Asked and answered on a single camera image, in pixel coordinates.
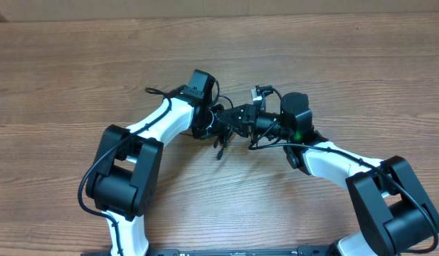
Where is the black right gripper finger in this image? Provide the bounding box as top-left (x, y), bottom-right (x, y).
top-left (216, 105), bottom-right (247, 123)
top-left (225, 123), bottom-right (248, 137)

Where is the black USB cable bundle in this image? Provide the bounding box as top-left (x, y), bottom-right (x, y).
top-left (211, 117), bottom-right (236, 161)

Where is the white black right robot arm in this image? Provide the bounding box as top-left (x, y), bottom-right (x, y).
top-left (215, 92), bottom-right (439, 255)

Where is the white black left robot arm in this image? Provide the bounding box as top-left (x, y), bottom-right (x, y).
top-left (77, 70), bottom-right (220, 255)

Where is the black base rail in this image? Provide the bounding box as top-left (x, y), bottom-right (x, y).
top-left (144, 245), bottom-right (335, 256)

